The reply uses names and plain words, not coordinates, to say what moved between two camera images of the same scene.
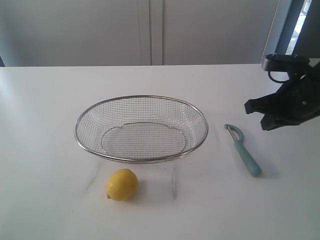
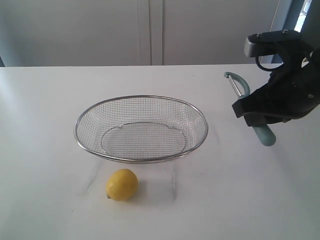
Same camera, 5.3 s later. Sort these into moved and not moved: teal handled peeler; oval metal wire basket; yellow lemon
Moved: teal handled peeler
Not moved: yellow lemon; oval metal wire basket
